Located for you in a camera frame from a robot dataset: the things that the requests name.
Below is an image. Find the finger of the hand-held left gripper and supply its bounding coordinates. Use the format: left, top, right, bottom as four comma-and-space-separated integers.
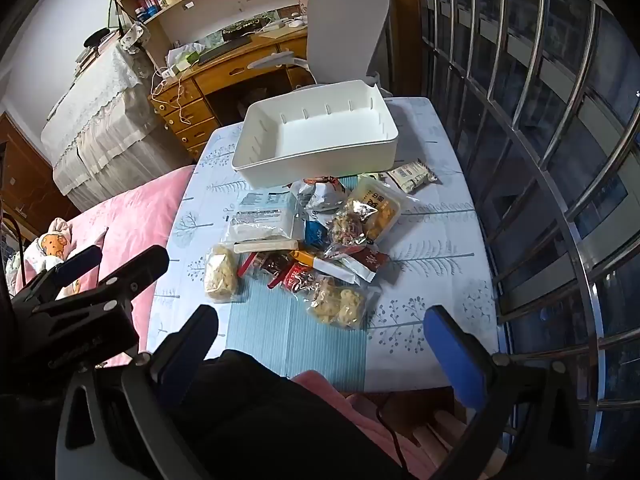
11, 246, 103, 306
30, 246, 170, 318

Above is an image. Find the light blue bread packet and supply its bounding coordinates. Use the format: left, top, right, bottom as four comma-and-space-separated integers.
227, 190, 301, 217

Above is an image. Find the brown white packet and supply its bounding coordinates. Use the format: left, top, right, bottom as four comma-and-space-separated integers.
312, 247, 391, 283

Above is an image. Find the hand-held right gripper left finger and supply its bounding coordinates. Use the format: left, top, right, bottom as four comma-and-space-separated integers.
54, 304, 219, 480

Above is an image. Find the plush toy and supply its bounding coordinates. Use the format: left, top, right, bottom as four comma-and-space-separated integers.
7, 217, 76, 301

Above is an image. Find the yellow cracker packet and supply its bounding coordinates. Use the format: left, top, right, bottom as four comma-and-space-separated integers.
345, 175, 406, 243

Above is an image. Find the floral bag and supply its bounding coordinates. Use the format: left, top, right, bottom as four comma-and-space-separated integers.
120, 21, 152, 53

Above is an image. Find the pink fleece cloth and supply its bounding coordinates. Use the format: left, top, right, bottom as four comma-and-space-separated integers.
292, 370, 501, 480

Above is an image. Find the wooden cabinet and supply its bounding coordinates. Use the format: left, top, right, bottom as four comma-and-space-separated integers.
0, 112, 81, 241

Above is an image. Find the black cable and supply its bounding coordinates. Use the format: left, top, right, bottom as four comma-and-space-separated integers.
375, 392, 408, 480

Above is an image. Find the lace covered furniture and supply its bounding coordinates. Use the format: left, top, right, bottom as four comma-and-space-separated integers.
40, 40, 166, 211

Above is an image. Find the pink blanket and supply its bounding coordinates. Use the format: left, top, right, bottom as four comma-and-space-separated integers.
12, 165, 198, 366

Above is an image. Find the green white tissue box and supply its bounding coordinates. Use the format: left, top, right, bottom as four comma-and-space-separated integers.
167, 47, 206, 73

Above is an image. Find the nut mix clear packet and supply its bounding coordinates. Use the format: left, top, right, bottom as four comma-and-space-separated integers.
325, 200, 381, 251

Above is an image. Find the ring cookie clear packet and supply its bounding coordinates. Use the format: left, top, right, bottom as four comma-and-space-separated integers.
305, 277, 381, 331

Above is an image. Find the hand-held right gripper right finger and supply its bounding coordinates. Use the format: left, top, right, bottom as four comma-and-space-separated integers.
423, 305, 598, 480

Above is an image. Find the metal window grille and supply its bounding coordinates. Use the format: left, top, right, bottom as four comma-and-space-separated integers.
415, 0, 640, 480

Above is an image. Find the clear white bread packet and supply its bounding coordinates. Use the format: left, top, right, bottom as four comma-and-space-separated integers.
224, 210, 307, 243

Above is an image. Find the cream bar packet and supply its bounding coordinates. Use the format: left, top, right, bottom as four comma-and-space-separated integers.
232, 239, 301, 255

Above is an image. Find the white cable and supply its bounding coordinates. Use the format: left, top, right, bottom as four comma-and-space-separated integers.
149, 65, 193, 128

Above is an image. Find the blue small packet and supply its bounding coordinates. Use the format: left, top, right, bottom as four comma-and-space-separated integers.
304, 220, 331, 251

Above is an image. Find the white plastic bin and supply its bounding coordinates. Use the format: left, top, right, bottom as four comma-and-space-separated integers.
231, 79, 399, 191

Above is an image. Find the white office chair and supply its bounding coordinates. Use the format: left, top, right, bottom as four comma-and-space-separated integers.
247, 0, 396, 101

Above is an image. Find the wooden desk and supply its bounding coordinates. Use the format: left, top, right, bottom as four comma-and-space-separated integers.
150, 25, 311, 161

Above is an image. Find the puffed snack clear packet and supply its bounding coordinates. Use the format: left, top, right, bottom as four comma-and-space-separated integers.
204, 242, 240, 303

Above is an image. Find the orange packet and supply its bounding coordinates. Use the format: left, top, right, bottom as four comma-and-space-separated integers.
290, 249, 326, 268

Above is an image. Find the black keyboard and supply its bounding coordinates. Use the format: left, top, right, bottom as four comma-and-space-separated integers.
197, 35, 253, 66

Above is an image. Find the clear bag red strip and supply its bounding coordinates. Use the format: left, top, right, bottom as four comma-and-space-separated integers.
237, 251, 296, 291

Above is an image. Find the white red crumpled packet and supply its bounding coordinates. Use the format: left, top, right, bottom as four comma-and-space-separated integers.
290, 175, 351, 216

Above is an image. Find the beige striped packet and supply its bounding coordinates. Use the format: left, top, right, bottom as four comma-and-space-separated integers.
386, 160, 440, 195

